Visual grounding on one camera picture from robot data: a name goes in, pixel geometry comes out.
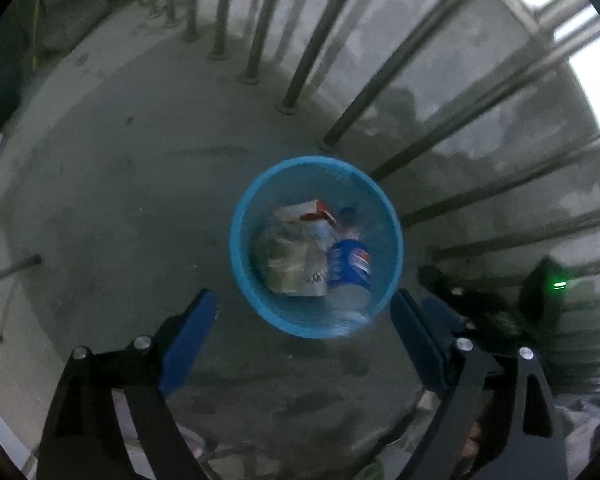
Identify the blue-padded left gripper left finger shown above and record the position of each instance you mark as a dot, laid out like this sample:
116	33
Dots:
82	438

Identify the pink clear plastic wrapper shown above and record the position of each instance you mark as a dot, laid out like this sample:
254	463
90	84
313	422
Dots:
322	232

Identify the metal balcony railing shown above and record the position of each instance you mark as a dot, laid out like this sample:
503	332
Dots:
506	173

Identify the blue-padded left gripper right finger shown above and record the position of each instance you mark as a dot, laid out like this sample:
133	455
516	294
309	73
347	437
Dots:
503	401

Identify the blue plastic trash bin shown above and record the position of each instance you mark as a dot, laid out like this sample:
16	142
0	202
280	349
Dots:
340	185

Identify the gold foil snack wrapper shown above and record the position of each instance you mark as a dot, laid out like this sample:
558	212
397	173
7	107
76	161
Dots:
288	261

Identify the blue label plastic bottle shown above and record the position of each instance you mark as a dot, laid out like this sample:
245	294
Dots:
348	276

